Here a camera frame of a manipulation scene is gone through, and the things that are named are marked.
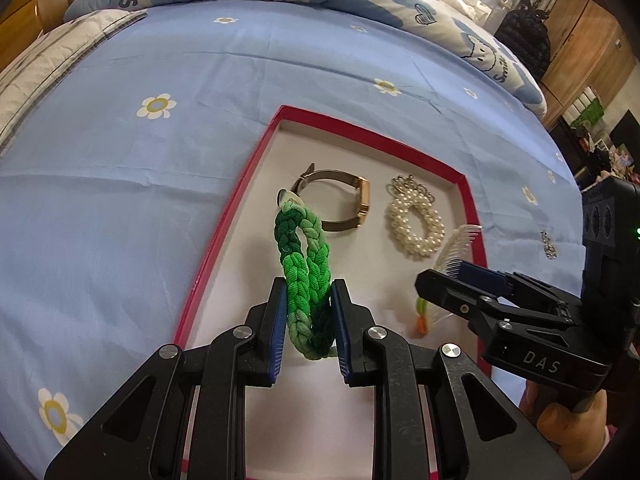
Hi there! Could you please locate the wooden headboard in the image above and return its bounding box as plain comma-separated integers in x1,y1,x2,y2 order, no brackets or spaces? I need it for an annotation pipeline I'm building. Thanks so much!
0,0,88,61

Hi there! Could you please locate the red jewelry box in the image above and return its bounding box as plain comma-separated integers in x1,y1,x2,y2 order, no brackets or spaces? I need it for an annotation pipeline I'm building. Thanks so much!
172,105,496,480

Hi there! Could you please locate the gold wrist watch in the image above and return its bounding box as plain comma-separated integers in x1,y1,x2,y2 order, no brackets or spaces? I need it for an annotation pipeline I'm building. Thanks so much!
291,162,370,233

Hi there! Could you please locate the pearl hair scrunchie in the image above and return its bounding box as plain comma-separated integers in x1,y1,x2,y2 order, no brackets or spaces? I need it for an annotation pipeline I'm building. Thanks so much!
385,175,446,260

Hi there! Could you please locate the white crumpled cloth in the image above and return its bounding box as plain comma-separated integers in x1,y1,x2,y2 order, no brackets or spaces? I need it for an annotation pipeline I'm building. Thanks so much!
440,0,501,17

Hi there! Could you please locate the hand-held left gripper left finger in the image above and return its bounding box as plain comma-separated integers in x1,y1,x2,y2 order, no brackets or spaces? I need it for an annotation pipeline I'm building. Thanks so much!
44,276,288,480

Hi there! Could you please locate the clear plastic hair comb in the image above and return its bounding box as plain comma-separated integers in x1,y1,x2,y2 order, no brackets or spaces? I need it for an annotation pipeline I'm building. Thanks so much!
430,224,483,321

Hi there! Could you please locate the person's right hand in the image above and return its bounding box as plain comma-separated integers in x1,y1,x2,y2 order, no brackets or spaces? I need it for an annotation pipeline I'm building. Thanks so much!
520,375,613,473

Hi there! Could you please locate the cluttered dark side table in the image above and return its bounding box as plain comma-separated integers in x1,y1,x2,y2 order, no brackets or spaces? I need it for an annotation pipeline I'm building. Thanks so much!
550,87,640,181

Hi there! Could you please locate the black puffer jacket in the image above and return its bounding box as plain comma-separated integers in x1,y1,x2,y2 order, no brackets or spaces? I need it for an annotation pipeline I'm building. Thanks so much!
495,0,551,81

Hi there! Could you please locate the wooden wardrobe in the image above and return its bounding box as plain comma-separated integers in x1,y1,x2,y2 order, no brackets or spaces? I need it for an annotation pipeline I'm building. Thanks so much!
540,0,636,131

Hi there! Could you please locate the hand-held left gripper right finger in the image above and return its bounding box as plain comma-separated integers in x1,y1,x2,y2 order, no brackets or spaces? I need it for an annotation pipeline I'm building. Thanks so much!
330,278,573,480

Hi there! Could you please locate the grey striped pillow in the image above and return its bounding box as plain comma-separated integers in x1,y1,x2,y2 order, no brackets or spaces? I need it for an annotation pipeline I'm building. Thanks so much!
0,10,146,156

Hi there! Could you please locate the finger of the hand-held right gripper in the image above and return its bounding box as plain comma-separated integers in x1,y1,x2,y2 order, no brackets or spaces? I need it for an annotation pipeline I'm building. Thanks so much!
415,269,576,331
460,262,581,313

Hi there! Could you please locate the green braided bracelet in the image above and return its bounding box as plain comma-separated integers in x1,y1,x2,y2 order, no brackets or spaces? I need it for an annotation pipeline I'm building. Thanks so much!
274,189,335,361

